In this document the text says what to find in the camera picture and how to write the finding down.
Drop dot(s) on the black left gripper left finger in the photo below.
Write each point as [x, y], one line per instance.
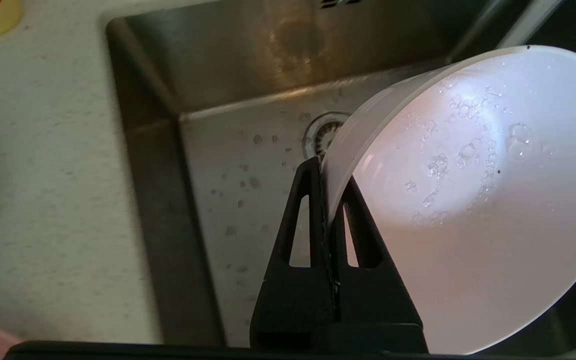
[293, 305]

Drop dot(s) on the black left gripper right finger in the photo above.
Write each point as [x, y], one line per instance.
[378, 310]

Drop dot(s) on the pink bowl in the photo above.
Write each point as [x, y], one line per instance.
[493, 225]

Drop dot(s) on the metal sink drain strainer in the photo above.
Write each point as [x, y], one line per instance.
[318, 135]

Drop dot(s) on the stainless steel sink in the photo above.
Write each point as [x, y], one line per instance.
[243, 75]

